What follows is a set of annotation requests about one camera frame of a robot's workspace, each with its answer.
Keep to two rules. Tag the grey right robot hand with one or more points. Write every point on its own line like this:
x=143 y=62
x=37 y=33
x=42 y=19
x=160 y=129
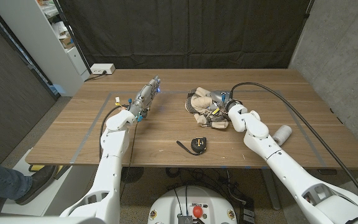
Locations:
x=219 y=96

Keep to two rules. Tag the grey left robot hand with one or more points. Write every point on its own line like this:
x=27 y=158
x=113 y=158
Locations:
x=145 y=96

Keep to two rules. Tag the beige scarf with black stripes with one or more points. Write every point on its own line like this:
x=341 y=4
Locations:
x=199 y=104

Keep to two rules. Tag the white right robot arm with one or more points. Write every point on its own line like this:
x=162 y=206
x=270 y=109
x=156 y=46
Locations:
x=291 y=174

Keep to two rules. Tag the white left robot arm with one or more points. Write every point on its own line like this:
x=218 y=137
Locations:
x=110 y=161

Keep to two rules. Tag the black tape measure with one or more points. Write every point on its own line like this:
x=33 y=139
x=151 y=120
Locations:
x=198 y=145

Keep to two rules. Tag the white power strip box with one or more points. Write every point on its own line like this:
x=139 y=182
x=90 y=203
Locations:
x=102 y=68

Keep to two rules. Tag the black backdrop curtain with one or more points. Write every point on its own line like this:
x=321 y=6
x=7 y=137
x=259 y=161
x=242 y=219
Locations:
x=182 y=31

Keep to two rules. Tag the round black grille disc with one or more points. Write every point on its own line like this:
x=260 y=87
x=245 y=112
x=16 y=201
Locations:
x=134 y=174

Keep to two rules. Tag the black backdrop stand pole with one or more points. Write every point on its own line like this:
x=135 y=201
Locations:
x=308 y=12
x=73 y=39

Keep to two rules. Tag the cardboard box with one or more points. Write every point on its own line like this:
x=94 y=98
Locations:
x=67 y=42

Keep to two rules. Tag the grey table leg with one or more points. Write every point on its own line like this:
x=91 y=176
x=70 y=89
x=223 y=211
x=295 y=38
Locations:
x=270 y=189

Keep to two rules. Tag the white robot torso base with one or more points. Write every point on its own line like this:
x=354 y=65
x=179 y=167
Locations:
x=166 y=205

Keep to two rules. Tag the red emergency stop button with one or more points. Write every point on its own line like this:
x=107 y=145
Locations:
x=197 y=211

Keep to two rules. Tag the black floor power strip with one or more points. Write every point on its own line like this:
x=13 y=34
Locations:
x=247 y=216

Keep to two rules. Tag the white shelf cabinet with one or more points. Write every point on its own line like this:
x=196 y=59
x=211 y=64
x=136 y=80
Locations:
x=33 y=37

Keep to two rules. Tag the white floor panel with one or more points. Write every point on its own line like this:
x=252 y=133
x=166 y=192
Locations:
x=51 y=193

